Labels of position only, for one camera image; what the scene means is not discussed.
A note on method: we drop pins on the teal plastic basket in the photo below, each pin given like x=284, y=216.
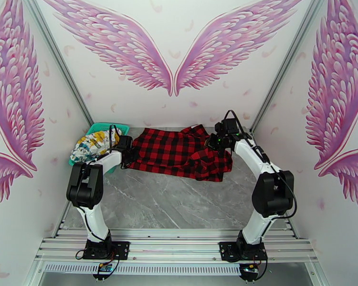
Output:
x=119, y=127

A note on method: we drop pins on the red black plaid shirt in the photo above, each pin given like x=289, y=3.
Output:
x=167, y=151

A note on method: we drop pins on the white yellow teal printed shirt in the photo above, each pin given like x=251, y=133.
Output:
x=89, y=145

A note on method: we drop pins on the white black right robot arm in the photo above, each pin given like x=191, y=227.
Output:
x=256, y=163

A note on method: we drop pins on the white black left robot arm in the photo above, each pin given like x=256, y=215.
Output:
x=92, y=216

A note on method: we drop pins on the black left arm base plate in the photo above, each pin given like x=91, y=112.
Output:
x=120, y=249

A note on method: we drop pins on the aluminium corner post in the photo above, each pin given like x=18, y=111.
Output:
x=59, y=61
x=286, y=64

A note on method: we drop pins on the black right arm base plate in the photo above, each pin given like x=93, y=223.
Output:
x=226, y=249

